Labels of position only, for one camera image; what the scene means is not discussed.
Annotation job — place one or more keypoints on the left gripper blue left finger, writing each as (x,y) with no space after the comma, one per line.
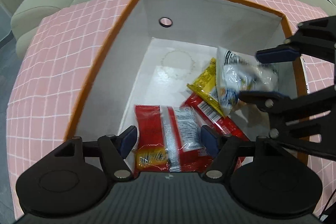
(126,141)

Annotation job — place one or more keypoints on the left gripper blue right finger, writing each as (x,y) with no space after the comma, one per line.
(211,140)

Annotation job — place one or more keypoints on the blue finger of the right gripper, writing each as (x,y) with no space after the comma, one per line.
(279,54)
(263,100)

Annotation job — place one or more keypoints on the red long snack bar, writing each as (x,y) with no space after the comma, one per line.
(218,118)

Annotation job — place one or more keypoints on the red snack bag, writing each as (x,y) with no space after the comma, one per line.
(169,140)

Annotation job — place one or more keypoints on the white beige snack bag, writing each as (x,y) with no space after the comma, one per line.
(235,73)

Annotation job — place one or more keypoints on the yellow white Ameri candy bag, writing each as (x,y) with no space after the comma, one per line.
(205,87)

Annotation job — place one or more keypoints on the pink checkered tablecloth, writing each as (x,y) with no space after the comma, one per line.
(56,65)

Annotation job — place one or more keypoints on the orange cardboard box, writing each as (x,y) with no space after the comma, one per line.
(157,47)

